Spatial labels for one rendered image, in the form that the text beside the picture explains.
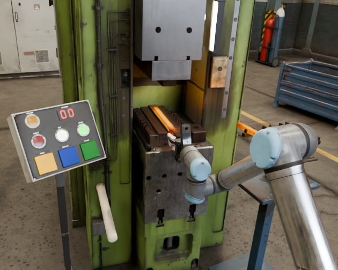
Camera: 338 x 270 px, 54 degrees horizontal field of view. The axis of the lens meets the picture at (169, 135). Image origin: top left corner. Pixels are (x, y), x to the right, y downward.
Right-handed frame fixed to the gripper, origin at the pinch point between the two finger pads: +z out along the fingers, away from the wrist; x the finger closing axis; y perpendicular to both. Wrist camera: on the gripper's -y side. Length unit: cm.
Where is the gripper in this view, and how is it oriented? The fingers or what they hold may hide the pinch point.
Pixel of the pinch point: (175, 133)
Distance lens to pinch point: 171.9
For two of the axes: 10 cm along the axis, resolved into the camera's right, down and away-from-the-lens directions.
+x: 9.5, -0.8, 2.9
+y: -0.5, 9.1, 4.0
